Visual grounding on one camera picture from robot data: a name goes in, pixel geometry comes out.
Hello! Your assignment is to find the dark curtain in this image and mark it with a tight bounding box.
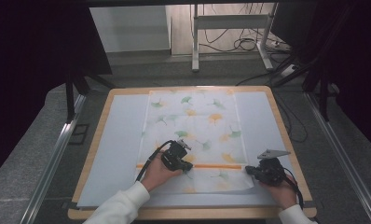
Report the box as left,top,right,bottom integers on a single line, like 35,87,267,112
0,0,114,185
271,0,371,158

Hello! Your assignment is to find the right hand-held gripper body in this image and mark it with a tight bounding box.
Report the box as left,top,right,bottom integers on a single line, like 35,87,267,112
252,148,292,188

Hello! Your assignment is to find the tangle of black floor cables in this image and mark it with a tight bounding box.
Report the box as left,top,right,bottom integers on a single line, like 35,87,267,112
201,3,270,54

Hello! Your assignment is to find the white metal desk frame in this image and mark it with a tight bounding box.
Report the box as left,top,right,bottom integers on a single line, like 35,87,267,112
190,3,277,73

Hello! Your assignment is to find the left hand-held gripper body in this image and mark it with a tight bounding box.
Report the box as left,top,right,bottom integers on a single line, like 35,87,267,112
160,138,193,172

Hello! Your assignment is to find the person's right hand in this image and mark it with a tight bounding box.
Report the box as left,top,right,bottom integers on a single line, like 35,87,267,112
259,173,298,211

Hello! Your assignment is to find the black floor bracket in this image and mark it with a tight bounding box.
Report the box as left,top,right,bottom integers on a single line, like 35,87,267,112
68,123,90,146

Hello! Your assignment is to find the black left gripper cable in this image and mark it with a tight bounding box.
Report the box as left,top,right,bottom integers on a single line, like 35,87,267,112
134,139,177,183

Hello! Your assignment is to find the black floor cable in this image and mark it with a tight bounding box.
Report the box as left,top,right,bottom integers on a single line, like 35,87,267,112
235,70,309,145

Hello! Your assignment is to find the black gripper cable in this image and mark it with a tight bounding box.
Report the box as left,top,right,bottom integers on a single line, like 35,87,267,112
282,167,305,210
134,139,177,183

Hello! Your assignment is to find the aluminium floor rail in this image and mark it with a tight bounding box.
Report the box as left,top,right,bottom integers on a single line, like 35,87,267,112
19,92,89,224
304,91,371,224

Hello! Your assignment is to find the white power strip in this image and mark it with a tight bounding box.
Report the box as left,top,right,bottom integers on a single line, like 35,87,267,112
279,63,300,78

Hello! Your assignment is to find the white leaf print cloth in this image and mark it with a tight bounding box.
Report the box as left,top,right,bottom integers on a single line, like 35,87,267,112
133,88,255,195

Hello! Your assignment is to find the person's left hand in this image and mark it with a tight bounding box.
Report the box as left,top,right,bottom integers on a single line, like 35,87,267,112
141,150,184,193

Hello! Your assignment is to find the black metal stand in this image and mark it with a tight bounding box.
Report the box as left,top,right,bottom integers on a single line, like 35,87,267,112
64,68,117,123
272,4,354,123

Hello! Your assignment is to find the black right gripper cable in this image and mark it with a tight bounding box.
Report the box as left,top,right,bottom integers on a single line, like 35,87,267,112
282,167,305,210

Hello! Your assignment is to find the wooden framed work board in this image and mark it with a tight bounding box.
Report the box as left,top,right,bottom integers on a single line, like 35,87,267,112
76,91,306,209

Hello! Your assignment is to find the white cabinet panel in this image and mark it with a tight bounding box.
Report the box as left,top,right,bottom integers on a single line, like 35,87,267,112
88,5,172,54

